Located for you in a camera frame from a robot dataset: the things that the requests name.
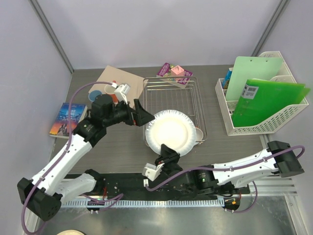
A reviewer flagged orange ceramic mug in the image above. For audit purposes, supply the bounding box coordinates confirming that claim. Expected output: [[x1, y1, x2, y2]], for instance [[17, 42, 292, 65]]
[[104, 81, 118, 104]]

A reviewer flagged pink cube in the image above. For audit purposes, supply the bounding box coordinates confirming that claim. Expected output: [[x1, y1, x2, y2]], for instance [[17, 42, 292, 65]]
[[171, 66, 185, 76]]

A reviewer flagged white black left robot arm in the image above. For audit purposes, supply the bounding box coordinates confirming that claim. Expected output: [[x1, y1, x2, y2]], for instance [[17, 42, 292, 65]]
[[17, 94, 155, 221]]

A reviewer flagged blue plastic cup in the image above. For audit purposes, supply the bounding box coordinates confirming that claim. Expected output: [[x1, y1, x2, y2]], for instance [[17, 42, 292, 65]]
[[88, 90, 102, 102]]

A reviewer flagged light green clipboard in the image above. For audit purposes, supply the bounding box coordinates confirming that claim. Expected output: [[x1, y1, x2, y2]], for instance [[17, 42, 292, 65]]
[[225, 56, 283, 101]]

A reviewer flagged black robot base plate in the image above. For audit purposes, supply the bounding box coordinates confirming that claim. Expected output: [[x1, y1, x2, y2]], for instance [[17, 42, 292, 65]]
[[85, 170, 250, 201]]

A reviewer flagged blue white carton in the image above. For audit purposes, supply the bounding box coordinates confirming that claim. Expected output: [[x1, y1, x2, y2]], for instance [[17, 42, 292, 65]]
[[222, 68, 233, 89]]

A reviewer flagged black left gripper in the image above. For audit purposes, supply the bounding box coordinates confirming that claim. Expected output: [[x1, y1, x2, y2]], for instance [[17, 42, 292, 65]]
[[103, 97, 154, 127]]

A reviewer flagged metal wire dish rack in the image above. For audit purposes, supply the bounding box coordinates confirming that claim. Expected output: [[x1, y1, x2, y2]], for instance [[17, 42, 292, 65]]
[[142, 76, 207, 145]]

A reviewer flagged white plastic file organizer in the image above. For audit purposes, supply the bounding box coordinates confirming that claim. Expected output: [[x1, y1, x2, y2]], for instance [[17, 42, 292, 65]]
[[215, 51, 309, 136]]

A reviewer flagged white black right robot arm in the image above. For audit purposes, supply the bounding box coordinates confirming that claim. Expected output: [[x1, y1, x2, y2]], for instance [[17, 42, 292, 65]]
[[150, 141, 304, 200]]

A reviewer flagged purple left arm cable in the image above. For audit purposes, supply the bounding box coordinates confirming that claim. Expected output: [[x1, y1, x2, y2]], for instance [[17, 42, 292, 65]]
[[21, 81, 124, 233]]

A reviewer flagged purple paperback book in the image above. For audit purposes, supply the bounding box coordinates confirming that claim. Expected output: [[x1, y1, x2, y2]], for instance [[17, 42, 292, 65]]
[[156, 63, 193, 88]]

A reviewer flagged bright green plastic folder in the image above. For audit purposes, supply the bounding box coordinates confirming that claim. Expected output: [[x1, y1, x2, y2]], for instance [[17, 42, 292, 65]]
[[232, 78, 311, 128]]

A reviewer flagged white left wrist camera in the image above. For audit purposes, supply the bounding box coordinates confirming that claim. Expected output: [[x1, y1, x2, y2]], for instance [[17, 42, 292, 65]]
[[111, 83, 131, 103]]

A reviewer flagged orange white ceramic bowl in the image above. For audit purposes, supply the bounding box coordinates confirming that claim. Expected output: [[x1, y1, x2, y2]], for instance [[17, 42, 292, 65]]
[[195, 127, 204, 144]]

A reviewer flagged cream round plate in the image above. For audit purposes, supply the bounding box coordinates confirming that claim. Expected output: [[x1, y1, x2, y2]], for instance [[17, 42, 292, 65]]
[[57, 230, 85, 235]]

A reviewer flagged white slotted cable duct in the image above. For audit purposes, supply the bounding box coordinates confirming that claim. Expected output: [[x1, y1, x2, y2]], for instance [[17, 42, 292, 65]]
[[62, 198, 224, 209]]

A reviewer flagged blue Jane Eyre book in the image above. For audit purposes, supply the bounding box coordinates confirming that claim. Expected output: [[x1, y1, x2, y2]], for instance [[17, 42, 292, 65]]
[[49, 103, 88, 139]]

